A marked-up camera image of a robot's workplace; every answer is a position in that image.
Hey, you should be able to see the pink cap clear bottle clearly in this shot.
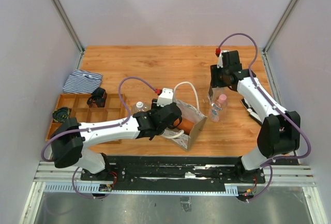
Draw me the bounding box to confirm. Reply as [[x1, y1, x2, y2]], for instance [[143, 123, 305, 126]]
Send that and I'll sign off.
[[209, 94, 228, 123]]

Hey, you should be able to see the canvas tote bag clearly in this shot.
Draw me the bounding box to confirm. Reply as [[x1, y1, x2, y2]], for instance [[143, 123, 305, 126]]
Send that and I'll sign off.
[[161, 81, 207, 152]]

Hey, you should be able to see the orange bottle blue cap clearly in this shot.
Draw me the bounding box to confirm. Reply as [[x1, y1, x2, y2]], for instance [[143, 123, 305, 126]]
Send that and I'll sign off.
[[173, 117, 194, 135]]

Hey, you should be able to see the wooden compartment tray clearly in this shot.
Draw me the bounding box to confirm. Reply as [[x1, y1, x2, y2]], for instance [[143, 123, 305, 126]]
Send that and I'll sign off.
[[45, 93, 128, 144]]

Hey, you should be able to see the black white striped cloth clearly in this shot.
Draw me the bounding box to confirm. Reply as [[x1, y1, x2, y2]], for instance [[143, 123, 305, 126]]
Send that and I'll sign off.
[[240, 98, 262, 126]]

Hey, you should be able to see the blue striped cloth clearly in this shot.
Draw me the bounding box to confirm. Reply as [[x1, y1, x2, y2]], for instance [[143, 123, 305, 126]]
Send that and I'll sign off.
[[63, 70, 103, 94]]

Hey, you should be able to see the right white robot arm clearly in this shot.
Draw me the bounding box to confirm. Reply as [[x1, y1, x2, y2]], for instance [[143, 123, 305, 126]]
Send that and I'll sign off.
[[208, 49, 300, 183]]

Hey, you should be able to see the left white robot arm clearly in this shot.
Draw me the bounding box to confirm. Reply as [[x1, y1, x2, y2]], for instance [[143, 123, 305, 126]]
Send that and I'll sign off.
[[50, 102, 182, 181]]

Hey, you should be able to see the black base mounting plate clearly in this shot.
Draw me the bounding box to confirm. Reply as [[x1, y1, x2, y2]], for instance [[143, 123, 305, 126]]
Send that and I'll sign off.
[[80, 155, 265, 192]]

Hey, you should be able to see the black rolled belt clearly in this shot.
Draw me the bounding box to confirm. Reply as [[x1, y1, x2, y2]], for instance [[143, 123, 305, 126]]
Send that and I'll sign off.
[[87, 87, 107, 108]]

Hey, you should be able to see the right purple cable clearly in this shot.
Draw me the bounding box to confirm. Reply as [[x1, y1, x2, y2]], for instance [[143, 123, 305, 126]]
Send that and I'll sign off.
[[215, 33, 312, 203]]

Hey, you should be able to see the purple cable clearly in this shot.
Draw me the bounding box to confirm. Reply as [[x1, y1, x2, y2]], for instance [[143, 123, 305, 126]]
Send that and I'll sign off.
[[215, 33, 312, 203], [41, 76, 159, 215]]

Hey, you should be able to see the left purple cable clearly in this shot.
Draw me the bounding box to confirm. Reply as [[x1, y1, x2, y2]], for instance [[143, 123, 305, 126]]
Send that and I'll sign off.
[[41, 76, 159, 215]]

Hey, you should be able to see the grey slotted cable duct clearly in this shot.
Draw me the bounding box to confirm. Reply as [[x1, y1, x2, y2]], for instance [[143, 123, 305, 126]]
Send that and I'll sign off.
[[43, 182, 239, 197]]

